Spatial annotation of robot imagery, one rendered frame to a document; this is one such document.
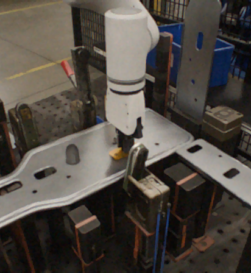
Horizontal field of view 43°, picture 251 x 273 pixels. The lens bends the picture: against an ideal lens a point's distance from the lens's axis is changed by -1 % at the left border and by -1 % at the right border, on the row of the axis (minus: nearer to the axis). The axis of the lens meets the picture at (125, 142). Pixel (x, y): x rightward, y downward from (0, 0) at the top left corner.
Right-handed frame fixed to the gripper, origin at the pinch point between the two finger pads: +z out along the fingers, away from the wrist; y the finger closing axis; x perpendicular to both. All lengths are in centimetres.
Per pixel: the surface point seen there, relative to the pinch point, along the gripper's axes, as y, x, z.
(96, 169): 1.4, -9.7, 3.3
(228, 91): -3.6, 44.3, 0.2
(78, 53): -19.7, -0.8, -17.2
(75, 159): -3.4, -12.5, 1.9
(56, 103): -86, 19, 33
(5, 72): -313, 55, 104
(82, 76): -20.1, 0.0, -10.5
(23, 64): -324, 81, 104
